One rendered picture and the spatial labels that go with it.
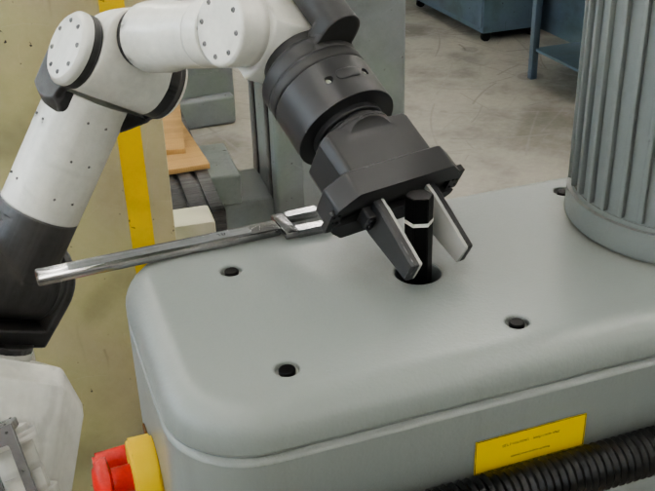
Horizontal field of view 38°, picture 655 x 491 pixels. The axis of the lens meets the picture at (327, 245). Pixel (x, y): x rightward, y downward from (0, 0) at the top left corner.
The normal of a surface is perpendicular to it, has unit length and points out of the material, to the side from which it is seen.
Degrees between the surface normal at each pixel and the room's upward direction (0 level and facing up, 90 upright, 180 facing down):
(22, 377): 28
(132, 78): 99
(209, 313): 0
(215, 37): 78
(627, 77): 90
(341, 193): 52
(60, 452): 86
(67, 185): 94
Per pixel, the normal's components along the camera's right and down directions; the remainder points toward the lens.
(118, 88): 0.36, 0.72
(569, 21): -0.94, 0.18
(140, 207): 0.34, 0.43
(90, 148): 0.55, 0.44
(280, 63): -0.55, -0.07
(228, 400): -0.05, -0.80
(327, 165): -0.83, 0.28
